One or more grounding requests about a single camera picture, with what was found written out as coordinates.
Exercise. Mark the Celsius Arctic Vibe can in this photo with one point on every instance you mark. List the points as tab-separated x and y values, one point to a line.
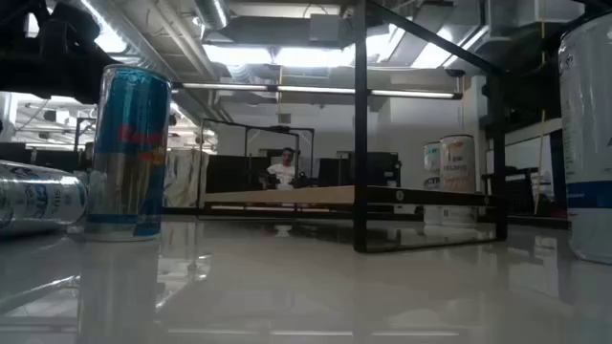
38	198
588	143
431	162

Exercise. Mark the Celsius Tropical Vibe can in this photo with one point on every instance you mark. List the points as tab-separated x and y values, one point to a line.
457	162

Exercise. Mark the blue silver Red Bull can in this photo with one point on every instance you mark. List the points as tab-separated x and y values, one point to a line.
129	157

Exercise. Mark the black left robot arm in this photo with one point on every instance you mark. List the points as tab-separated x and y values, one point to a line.
14	71

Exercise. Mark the white ceiling air unit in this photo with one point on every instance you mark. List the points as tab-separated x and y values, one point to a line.
526	12

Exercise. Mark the white plastic curtain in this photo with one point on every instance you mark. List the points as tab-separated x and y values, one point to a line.
184	177

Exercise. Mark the long LED light bar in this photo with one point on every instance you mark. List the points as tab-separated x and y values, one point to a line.
229	87

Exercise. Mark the black cabinet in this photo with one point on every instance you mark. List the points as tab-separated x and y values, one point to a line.
378	169

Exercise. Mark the grey ceiling box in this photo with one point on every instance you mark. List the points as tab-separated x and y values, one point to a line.
325	28

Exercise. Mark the bright ceiling light panel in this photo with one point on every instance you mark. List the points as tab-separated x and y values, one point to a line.
311	56

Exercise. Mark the person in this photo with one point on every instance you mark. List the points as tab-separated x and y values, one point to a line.
283	172

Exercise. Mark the black table frame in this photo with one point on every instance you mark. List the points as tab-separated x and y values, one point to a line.
531	221

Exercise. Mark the silver round air duct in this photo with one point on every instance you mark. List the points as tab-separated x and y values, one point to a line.
212	12

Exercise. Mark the wooden shelf black metal frame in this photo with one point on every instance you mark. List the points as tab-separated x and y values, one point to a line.
287	195

